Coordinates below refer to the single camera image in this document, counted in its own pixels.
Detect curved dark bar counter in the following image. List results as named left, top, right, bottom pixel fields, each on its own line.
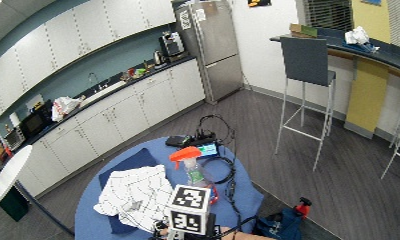
left=269, top=32, right=400, bottom=84

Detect dark poster with yellow print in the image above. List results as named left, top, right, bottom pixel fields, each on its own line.
left=246, top=0, right=273, bottom=8

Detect black box with plugs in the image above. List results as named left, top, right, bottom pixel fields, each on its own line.
left=192, top=131, right=217, bottom=145

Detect chrome faucet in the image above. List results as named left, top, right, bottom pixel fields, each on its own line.
left=86, top=72, right=102, bottom=93

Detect white upper cabinets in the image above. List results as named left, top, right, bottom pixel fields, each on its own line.
left=0, top=0, right=178, bottom=125

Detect white bag with red print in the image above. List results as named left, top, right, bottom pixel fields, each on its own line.
left=49, top=95, right=84, bottom=123

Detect grey bar stool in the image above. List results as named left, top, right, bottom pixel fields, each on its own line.
left=274, top=36, right=338, bottom=173

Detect silver toaster oven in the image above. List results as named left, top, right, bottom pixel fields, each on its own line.
left=3, top=126, right=28, bottom=152

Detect dark green bin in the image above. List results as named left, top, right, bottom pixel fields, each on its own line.
left=0, top=184, right=31, bottom=223

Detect dark blue cloth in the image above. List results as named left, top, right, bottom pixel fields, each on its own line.
left=96, top=147, right=160, bottom=235

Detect black coffee machine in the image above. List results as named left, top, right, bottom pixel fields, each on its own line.
left=157, top=31, right=186, bottom=58

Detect white plastic bag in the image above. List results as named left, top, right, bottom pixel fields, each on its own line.
left=342, top=25, right=371, bottom=46

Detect small device with lit screen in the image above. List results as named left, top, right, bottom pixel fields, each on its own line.
left=196, top=142, right=220, bottom=158

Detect white cabinets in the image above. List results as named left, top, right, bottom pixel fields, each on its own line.
left=13, top=58, right=206, bottom=198
left=0, top=0, right=178, bottom=125

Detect clear spray bottle orange trigger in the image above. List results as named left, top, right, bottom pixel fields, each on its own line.
left=168, top=146, right=220, bottom=205

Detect white lower cabinets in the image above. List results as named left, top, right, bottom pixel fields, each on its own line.
left=13, top=58, right=206, bottom=198

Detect flat black device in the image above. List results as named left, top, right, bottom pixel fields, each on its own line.
left=164, top=134, right=193, bottom=148

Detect black microwave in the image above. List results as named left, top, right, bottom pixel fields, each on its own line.
left=19, top=102, right=56, bottom=138

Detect white marker cube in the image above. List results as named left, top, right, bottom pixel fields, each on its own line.
left=165, top=184, right=213, bottom=236

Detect red and black tool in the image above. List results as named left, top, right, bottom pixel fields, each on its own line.
left=294, top=196, right=313, bottom=217

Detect window blinds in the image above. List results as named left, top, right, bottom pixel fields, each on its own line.
left=301, top=0, right=354, bottom=33

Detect dark blue bag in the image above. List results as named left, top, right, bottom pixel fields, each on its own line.
left=252, top=207, right=305, bottom=240

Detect cardboard box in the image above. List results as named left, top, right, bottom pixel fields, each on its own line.
left=287, top=23, right=319, bottom=39

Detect white round table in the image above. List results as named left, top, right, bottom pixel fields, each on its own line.
left=0, top=144, right=33, bottom=206

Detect kitchen sink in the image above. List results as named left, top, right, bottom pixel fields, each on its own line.
left=80, top=81, right=126, bottom=105

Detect thin black cable arc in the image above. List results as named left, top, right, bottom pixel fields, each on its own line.
left=196, top=114, right=234, bottom=145

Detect long black cable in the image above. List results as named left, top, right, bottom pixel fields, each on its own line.
left=224, top=130, right=258, bottom=238

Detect white checkered cloth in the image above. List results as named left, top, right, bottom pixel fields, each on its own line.
left=92, top=164, right=174, bottom=234

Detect silver kettle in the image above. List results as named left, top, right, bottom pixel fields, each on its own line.
left=152, top=49, right=166, bottom=66

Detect looped black cable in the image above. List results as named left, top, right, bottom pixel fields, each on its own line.
left=201, top=155, right=237, bottom=185

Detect stainless steel refrigerator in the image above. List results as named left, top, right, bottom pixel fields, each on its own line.
left=174, top=0, right=246, bottom=105

